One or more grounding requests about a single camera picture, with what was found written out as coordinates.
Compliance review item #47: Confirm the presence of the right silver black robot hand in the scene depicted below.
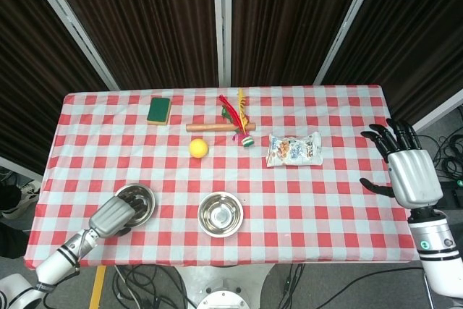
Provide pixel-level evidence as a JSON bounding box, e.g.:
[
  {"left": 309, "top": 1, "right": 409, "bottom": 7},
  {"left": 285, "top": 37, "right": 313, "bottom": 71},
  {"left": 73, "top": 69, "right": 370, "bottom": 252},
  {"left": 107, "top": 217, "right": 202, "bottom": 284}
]
[{"left": 360, "top": 117, "right": 444, "bottom": 209}]

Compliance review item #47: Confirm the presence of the wooden rolling pin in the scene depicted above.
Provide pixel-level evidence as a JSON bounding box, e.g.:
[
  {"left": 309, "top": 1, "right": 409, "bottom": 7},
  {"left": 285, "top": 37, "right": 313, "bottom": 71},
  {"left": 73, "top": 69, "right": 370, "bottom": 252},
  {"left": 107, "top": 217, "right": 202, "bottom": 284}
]
[{"left": 185, "top": 122, "right": 258, "bottom": 133}]

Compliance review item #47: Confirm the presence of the yellow ball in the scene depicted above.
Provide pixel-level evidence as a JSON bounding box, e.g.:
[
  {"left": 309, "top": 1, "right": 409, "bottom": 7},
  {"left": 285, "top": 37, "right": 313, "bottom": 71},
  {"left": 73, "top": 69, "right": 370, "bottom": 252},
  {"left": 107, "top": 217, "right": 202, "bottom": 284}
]
[{"left": 189, "top": 138, "right": 210, "bottom": 159}]

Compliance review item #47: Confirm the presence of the white black sneaker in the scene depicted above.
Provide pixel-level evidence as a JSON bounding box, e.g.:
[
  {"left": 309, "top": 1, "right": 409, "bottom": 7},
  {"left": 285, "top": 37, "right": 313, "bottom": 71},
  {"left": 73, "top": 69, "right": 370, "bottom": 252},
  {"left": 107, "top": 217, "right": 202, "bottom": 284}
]
[{"left": 1, "top": 182, "right": 40, "bottom": 220}]

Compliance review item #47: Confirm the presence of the black power strip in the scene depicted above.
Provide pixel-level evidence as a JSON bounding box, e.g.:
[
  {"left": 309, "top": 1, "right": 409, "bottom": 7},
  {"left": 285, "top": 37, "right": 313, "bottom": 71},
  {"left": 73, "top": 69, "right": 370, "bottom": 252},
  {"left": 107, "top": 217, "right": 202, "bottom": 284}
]
[{"left": 439, "top": 178, "right": 463, "bottom": 211}]

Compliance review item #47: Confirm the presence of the red white checkered tablecloth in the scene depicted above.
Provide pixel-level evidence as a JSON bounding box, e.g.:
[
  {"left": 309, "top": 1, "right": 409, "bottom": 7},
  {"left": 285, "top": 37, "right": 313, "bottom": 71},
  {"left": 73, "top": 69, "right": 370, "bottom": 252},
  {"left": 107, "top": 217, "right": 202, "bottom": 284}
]
[{"left": 23, "top": 84, "right": 424, "bottom": 270}]

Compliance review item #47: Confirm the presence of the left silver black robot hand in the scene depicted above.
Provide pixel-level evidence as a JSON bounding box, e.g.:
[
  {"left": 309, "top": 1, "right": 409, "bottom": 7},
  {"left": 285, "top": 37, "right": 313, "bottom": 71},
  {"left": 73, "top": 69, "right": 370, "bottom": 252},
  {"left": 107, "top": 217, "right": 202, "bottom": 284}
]
[{"left": 88, "top": 195, "right": 145, "bottom": 240}]

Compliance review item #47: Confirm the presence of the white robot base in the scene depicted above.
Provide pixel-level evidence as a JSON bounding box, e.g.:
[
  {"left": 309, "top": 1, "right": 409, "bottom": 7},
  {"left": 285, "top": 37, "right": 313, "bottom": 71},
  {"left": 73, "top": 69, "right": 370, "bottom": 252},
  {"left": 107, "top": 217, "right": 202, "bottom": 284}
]
[{"left": 173, "top": 263, "right": 276, "bottom": 309}]

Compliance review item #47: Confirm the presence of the white partition post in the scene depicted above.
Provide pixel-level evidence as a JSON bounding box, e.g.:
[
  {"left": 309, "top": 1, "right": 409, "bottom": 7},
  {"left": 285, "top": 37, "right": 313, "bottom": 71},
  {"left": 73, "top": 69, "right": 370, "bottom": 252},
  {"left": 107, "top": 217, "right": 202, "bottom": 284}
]
[
  {"left": 313, "top": 0, "right": 384, "bottom": 85},
  {"left": 20, "top": 0, "right": 120, "bottom": 90},
  {"left": 212, "top": 0, "right": 232, "bottom": 88}
]

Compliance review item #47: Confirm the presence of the yellow floor tape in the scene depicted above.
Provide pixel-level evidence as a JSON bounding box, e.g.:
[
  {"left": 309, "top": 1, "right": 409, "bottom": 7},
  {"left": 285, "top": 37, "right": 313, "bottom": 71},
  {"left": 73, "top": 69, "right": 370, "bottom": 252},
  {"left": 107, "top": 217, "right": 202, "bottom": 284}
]
[{"left": 88, "top": 265, "right": 107, "bottom": 309}]

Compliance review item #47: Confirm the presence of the black floor cable bundle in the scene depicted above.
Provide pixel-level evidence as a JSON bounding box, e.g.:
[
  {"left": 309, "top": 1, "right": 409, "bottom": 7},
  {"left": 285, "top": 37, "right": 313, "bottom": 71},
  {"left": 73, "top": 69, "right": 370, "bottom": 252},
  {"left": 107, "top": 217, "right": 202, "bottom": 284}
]
[
  {"left": 110, "top": 264, "right": 191, "bottom": 309},
  {"left": 260, "top": 263, "right": 424, "bottom": 309},
  {"left": 430, "top": 134, "right": 463, "bottom": 180}
]

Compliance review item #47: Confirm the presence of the colourful feather shuttlecock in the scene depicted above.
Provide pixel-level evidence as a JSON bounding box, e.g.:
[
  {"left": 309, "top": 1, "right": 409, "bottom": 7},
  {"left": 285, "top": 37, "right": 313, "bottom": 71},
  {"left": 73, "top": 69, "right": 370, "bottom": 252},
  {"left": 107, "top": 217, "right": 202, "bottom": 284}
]
[{"left": 218, "top": 88, "right": 255, "bottom": 149}]

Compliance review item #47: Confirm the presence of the white snack bag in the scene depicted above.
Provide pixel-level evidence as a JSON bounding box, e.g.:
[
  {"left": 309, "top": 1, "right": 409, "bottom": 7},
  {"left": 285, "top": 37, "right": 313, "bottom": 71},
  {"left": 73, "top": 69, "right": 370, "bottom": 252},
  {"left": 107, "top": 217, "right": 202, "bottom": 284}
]
[{"left": 266, "top": 131, "right": 323, "bottom": 168}]

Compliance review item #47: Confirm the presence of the dark brown curtain panel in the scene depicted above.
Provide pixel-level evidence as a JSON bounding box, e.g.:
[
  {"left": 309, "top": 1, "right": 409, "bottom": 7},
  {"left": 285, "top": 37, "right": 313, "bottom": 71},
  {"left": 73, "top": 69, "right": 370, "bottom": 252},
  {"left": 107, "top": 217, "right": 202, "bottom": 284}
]
[
  {"left": 231, "top": 0, "right": 372, "bottom": 88},
  {"left": 321, "top": 0, "right": 463, "bottom": 125},
  {"left": 45, "top": 0, "right": 220, "bottom": 89},
  {"left": 0, "top": 0, "right": 109, "bottom": 176}
]

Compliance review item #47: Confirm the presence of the white partition base rail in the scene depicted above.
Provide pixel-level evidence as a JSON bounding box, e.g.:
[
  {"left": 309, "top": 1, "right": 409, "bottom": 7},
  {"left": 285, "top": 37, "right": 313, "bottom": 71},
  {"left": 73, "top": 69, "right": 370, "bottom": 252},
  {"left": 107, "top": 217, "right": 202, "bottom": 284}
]
[
  {"left": 412, "top": 98, "right": 463, "bottom": 132},
  {"left": 0, "top": 156, "right": 44, "bottom": 182}
]

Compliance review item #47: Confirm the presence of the green yellow scouring sponge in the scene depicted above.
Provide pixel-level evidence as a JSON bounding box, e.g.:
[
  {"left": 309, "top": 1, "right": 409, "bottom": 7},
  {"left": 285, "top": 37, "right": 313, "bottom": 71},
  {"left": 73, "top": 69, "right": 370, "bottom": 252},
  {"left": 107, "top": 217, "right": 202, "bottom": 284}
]
[{"left": 146, "top": 96, "right": 172, "bottom": 126}]

